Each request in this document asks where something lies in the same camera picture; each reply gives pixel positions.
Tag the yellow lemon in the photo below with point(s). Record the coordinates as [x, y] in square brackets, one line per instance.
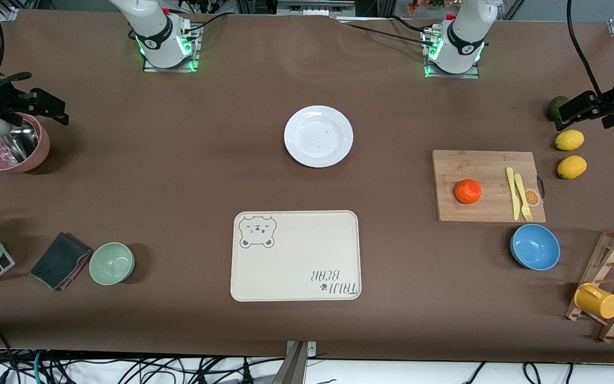
[572, 167]
[569, 140]

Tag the green avocado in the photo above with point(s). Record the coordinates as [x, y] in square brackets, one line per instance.
[554, 105]

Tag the metal scoop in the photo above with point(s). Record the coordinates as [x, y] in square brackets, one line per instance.
[22, 143]

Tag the wooden cutting board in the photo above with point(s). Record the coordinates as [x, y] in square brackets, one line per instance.
[472, 165]

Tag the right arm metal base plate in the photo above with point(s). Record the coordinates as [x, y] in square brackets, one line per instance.
[192, 61]

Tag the yellow plastic knife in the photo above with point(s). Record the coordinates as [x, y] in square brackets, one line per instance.
[513, 197]

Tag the orange fruit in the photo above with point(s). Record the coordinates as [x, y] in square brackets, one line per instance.
[468, 191]

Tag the pink bowl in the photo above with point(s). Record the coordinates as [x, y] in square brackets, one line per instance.
[40, 149]

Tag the white round plate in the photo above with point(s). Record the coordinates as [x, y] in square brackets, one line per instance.
[318, 136]

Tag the cream bear print tray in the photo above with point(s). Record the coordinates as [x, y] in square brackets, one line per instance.
[296, 261]

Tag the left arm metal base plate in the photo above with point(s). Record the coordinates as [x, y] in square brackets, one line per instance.
[472, 74]

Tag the yellow mug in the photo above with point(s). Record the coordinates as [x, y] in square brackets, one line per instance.
[597, 301]

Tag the light green bowl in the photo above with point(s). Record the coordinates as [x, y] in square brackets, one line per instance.
[111, 263]

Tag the orange slice tag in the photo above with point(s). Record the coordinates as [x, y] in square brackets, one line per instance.
[532, 198]

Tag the pink folded cloth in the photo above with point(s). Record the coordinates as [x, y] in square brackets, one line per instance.
[79, 266]

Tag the yellow plastic fork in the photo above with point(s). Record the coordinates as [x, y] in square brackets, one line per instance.
[522, 194]

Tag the brown table cloth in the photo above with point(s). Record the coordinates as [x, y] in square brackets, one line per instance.
[179, 160]

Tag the dark grey folded cloth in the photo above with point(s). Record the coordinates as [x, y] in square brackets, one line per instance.
[56, 258]

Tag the blue bowl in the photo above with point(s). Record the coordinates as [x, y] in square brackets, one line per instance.
[535, 247]

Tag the grey camera mount pole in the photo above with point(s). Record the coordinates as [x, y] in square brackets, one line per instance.
[293, 368]

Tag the metal clamp bracket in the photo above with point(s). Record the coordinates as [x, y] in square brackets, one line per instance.
[311, 349]

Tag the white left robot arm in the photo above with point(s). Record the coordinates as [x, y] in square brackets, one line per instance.
[461, 37]

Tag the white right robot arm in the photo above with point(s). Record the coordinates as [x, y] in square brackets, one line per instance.
[152, 32]

